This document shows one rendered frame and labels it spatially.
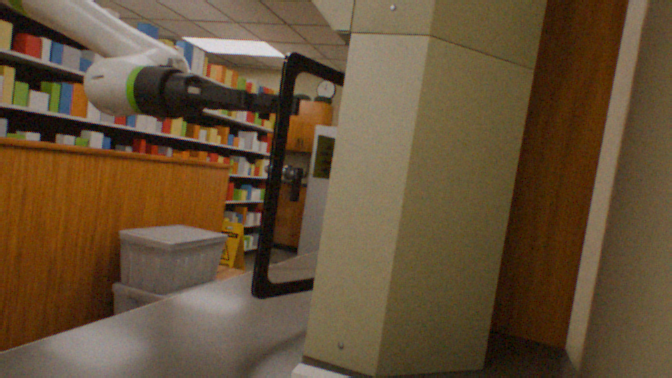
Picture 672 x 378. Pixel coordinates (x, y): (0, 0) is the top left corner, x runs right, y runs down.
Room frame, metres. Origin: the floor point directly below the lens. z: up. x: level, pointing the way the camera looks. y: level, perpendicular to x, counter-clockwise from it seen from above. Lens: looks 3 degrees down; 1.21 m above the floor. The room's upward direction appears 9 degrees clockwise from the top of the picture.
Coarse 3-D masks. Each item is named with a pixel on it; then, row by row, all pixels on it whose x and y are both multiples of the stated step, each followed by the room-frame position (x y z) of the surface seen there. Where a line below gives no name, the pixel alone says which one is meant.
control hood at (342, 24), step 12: (312, 0) 0.66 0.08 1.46; (324, 0) 0.65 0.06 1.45; (336, 0) 0.64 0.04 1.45; (348, 0) 0.64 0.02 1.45; (324, 12) 0.65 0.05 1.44; (336, 12) 0.64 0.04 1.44; (348, 12) 0.64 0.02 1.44; (336, 24) 0.64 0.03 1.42; (348, 24) 0.64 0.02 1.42; (348, 36) 0.65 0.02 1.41
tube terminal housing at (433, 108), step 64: (384, 0) 0.62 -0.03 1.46; (448, 0) 0.61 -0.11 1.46; (512, 0) 0.65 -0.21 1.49; (384, 64) 0.62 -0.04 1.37; (448, 64) 0.61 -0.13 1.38; (512, 64) 0.66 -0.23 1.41; (384, 128) 0.61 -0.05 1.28; (448, 128) 0.62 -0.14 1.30; (512, 128) 0.67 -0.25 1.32; (384, 192) 0.61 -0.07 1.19; (448, 192) 0.63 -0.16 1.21; (512, 192) 0.68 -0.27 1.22; (320, 256) 0.63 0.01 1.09; (384, 256) 0.60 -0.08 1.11; (448, 256) 0.64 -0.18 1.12; (320, 320) 0.63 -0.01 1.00; (384, 320) 0.60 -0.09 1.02; (448, 320) 0.65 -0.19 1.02
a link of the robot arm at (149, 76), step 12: (168, 60) 0.81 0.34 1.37; (144, 72) 0.79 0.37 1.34; (156, 72) 0.78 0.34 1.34; (168, 72) 0.79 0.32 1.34; (180, 72) 0.81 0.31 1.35; (144, 84) 0.78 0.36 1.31; (156, 84) 0.77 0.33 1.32; (144, 96) 0.78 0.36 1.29; (156, 96) 0.77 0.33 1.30; (144, 108) 0.80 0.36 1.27; (156, 108) 0.78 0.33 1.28; (168, 108) 0.80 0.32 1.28
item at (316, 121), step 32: (320, 96) 0.76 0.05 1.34; (288, 128) 0.71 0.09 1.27; (320, 128) 0.77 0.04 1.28; (288, 160) 0.72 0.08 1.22; (320, 160) 0.78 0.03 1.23; (288, 192) 0.72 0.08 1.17; (320, 192) 0.79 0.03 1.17; (288, 224) 0.73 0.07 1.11; (320, 224) 0.80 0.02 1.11; (256, 256) 0.69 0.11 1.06; (288, 256) 0.74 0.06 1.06
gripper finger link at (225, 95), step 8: (208, 88) 0.73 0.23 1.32; (216, 88) 0.73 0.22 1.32; (224, 88) 0.73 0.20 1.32; (192, 96) 0.73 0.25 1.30; (200, 96) 0.73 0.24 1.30; (208, 96) 0.73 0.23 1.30; (216, 96) 0.73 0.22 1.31; (224, 96) 0.73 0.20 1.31; (232, 96) 0.72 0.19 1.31; (232, 104) 0.73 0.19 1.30; (240, 104) 0.72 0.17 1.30
